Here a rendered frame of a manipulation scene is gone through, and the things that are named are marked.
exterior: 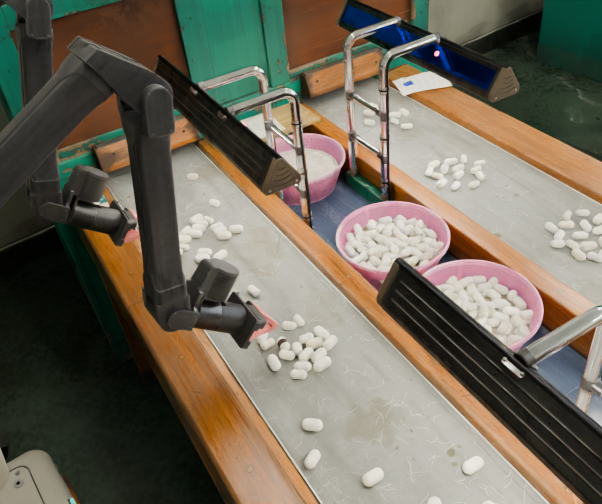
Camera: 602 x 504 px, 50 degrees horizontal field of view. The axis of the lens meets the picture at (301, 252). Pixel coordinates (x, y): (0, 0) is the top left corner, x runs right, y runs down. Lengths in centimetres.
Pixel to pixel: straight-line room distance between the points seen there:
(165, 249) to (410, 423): 53
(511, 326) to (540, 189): 49
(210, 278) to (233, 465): 32
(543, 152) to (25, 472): 161
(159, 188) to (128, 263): 63
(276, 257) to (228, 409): 46
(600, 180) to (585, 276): 34
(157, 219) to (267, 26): 111
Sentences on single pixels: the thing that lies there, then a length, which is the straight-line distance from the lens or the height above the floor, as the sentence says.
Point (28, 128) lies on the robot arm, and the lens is 89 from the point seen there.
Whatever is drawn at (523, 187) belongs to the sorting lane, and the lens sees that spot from 176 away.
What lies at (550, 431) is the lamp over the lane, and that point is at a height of 108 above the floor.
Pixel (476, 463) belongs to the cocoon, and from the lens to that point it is 115.
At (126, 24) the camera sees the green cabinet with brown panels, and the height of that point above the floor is 115.
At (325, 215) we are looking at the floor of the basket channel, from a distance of 176.
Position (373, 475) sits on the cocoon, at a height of 76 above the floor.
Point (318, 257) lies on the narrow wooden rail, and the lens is 149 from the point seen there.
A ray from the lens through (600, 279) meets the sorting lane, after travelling 152.
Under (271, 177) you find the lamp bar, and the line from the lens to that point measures 120.
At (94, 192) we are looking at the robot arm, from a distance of 140.
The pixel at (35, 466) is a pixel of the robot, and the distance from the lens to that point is 193.
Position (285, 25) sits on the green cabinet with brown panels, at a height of 101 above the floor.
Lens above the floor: 173
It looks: 40 degrees down
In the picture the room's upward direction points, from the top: 7 degrees counter-clockwise
